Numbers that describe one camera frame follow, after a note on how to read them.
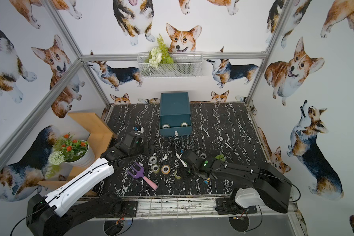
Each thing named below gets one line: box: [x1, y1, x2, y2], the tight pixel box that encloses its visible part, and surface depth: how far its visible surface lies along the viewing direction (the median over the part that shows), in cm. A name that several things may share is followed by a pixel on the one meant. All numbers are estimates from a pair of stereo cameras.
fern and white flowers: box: [145, 33, 175, 69], surface depth 82 cm
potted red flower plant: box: [46, 131, 96, 178], surface depth 74 cm
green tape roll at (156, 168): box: [151, 164, 160, 174], surface depth 89 cm
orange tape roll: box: [160, 164, 171, 175], surface depth 89 cm
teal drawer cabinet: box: [159, 91, 193, 138], surface depth 91 cm
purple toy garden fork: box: [126, 161, 159, 191], surface depth 87 cm
